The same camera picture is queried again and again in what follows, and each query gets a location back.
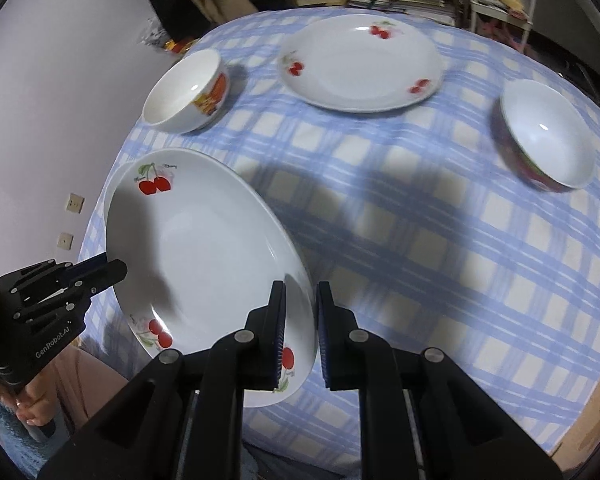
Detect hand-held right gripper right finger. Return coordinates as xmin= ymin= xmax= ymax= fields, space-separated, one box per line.
xmin=316 ymin=281 xmax=563 ymax=480

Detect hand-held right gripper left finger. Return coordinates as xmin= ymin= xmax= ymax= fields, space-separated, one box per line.
xmin=37 ymin=280 xmax=287 ymax=480

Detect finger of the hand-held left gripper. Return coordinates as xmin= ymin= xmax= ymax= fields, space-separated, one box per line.
xmin=71 ymin=253 xmax=109 ymax=277
xmin=82 ymin=259 xmax=129 ymax=297

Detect white cherry print plate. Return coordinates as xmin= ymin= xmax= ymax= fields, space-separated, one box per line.
xmin=278 ymin=14 xmax=444 ymax=112
xmin=105 ymin=149 xmax=317 ymax=408

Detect white bowl red print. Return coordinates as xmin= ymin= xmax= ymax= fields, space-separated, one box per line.
xmin=497 ymin=79 xmax=597 ymax=193

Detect person's left hand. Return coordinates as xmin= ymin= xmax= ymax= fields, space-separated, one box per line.
xmin=0 ymin=379 xmax=57 ymax=429

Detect person's pink trousers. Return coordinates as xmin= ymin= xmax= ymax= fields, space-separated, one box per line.
xmin=25 ymin=347 xmax=131 ymax=441

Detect blue towel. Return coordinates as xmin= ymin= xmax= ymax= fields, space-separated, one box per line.
xmin=0 ymin=387 xmax=76 ymax=466

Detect blue plaid cloth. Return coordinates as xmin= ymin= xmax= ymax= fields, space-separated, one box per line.
xmin=77 ymin=7 xmax=600 ymax=466

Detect white bowl orange print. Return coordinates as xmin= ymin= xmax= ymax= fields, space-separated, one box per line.
xmin=143 ymin=50 xmax=231 ymax=135

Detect pile of snack packets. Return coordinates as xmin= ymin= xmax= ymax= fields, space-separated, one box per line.
xmin=142 ymin=17 xmax=201 ymax=56

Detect beige flower blanket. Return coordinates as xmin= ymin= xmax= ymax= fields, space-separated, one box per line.
xmin=550 ymin=350 xmax=600 ymax=461

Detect white trolley cart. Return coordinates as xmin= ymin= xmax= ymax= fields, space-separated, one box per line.
xmin=457 ymin=0 xmax=538 ymax=43

